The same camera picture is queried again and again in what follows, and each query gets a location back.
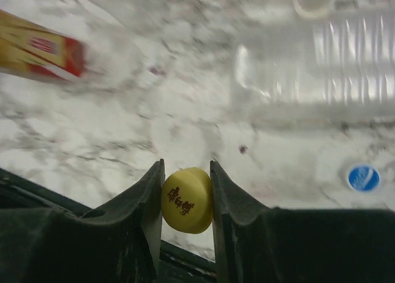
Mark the large clear plastic bottle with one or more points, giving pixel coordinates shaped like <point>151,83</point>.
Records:
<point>336,68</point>

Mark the blue white bottle cap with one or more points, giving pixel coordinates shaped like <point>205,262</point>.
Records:
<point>361,177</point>

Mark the yellow bottle cap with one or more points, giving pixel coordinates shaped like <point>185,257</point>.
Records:
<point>186,200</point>

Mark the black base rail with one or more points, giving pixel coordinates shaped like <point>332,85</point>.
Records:
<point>92,221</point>

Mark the red gold labelled bottle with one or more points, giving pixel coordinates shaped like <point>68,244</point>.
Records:
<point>29,48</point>

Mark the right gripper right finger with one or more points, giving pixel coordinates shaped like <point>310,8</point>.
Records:
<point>255,243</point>

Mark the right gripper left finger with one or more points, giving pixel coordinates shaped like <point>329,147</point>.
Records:
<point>80,233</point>

